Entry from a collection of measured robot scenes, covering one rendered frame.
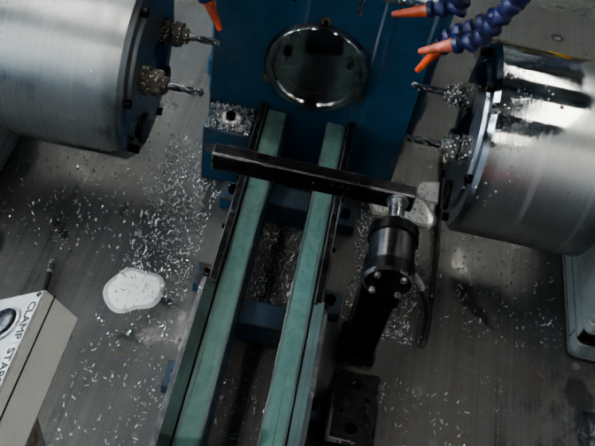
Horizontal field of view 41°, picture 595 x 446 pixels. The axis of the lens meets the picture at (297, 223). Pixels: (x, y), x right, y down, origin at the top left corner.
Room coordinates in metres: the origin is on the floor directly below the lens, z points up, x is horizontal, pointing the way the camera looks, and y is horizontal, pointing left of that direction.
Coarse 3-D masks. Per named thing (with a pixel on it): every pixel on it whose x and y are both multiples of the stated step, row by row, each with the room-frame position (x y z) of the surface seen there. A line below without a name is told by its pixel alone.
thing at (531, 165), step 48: (528, 48) 0.83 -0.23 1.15; (480, 96) 0.77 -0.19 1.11; (528, 96) 0.73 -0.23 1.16; (576, 96) 0.74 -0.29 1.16; (432, 144) 0.72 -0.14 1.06; (480, 144) 0.70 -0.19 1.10; (528, 144) 0.69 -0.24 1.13; (576, 144) 0.69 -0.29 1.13; (480, 192) 0.65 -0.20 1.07; (528, 192) 0.66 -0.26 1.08; (576, 192) 0.66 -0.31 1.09; (528, 240) 0.66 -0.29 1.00; (576, 240) 0.65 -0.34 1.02
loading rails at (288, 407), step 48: (336, 144) 0.83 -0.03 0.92; (240, 192) 0.70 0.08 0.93; (288, 192) 0.79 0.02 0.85; (240, 240) 0.62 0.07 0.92; (192, 288) 0.61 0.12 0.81; (240, 288) 0.55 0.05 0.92; (192, 336) 0.46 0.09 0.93; (240, 336) 0.55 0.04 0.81; (288, 336) 0.50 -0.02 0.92; (192, 384) 0.41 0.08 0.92; (288, 384) 0.44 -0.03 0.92; (192, 432) 0.36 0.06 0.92; (288, 432) 0.39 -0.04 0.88
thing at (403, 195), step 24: (216, 144) 0.68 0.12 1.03; (216, 168) 0.66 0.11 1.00; (240, 168) 0.66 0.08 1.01; (264, 168) 0.66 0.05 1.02; (288, 168) 0.66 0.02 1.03; (312, 168) 0.67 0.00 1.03; (336, 192) 0.66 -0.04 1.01; (360, 192) 0.66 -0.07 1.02; (384, 192) 0.66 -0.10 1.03; (408, 192) 0.66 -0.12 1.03
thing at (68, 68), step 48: (0, 0) 0.72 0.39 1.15; (48, 0) 0.73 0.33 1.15; (96, 0) 0.74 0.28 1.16; (144, 0) 0.76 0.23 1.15; (0, 48) 0.68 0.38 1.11; (48, 48) 0.68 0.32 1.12; (96, 48) 0.69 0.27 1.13; (144, 48) 0.75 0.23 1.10; (0, 96) 0.66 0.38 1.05; (48, 96) 0.66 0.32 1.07; (96, 96) 0.66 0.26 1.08; (144, 96) 0.74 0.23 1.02; (96, 144) 0.66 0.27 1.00
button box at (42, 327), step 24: (24, 312) 0.37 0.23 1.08; (48, 312) 0.37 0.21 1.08; (72, 312) 0.39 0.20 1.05; (0, 336) 0.34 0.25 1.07; (24, 336) 0.34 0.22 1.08; (48, 336) 0.35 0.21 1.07; (0, 360) 0.32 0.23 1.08; (24, 360) 0.32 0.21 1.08; (48, 360) 0.33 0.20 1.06; (0, 384) 0.29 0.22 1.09; (24, 384) 0.30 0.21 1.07; (48, 384) 0.32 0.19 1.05; (0, 408) 0.27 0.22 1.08; (24, 408) 0.28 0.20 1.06; (0, 432) 0.25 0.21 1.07; (24, 432) 0.27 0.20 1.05
